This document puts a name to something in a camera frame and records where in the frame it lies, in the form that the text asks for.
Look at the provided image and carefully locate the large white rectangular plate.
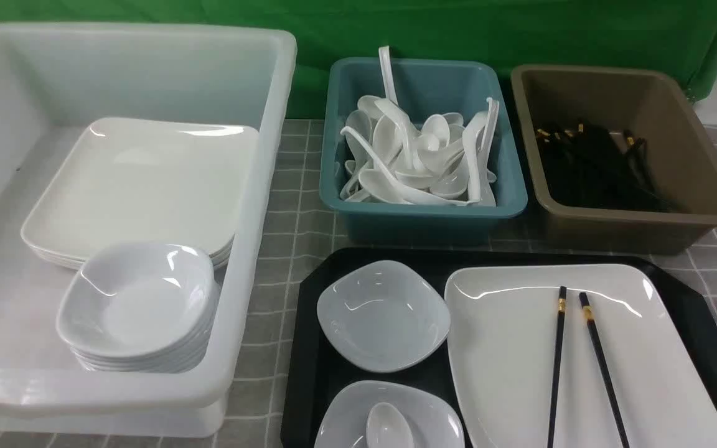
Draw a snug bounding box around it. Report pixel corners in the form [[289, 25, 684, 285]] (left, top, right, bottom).
[[444, 264, 717, 447]]

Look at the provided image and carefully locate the pile of black chopsticks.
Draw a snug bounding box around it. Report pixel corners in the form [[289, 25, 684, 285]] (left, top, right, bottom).
[[535, 119, 680, 213]]

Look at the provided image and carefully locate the white bowl with spoon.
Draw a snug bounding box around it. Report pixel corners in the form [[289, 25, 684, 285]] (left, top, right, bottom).
[[315, 380, 466, 447]]

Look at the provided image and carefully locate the pile of white spoons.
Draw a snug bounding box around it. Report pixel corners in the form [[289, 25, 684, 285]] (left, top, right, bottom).
[[337, 95, 502, 207]]

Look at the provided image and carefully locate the green backdrop cloth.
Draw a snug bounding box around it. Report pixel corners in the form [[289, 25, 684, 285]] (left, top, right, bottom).
[[0, 1, 717, 118]]

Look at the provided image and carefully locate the black chopstick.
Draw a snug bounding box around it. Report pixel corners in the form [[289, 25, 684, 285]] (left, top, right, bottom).
[[579, 291, 630, 447], [546, 286, 567, 447]]

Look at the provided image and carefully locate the stack of white bowls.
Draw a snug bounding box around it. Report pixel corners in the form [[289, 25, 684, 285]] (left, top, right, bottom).
[[56, 241, 221, 374]]

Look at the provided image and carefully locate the large white plastic tub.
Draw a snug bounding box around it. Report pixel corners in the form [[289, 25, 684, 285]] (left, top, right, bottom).
[[0, 22, 297, 439]]

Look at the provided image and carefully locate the black serving tray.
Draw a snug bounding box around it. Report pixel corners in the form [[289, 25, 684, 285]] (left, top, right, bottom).
[[281, 248, 717, 447]]

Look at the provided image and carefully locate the teal plastic bin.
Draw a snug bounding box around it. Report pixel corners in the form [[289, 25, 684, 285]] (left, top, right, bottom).
[[321, 57, 528, 246]]

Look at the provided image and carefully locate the white ceramic spoon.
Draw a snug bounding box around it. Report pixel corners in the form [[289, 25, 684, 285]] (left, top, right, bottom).
[[366, 402, 415, 447]]

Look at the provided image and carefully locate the stack of white square plates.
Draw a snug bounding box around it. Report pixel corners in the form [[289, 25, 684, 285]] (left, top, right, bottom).
[[21, 117, 260, 268]]

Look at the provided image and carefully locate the brown plastic bin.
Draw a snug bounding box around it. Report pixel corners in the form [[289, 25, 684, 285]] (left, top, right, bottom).
[[510, 63, 717, 254]]

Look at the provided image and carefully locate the upright white spoon handle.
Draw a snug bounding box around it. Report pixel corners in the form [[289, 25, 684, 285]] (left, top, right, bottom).
[[378, 45, 399, 105]]

